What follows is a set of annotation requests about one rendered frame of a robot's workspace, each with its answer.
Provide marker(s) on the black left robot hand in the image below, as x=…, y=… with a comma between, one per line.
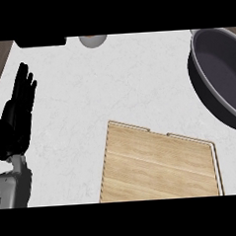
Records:
x=16, y=119

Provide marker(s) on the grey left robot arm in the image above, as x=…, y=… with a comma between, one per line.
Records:
x=10, y=187

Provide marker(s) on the wooden tray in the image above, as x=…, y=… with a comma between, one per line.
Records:
x=159, y=167

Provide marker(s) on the dark grey pot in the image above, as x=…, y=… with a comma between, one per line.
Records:
x=219, y=71

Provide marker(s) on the black appliance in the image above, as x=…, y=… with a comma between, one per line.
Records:
x=41, y=42

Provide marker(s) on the grey round bowl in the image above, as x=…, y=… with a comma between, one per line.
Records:
x=92, y=40

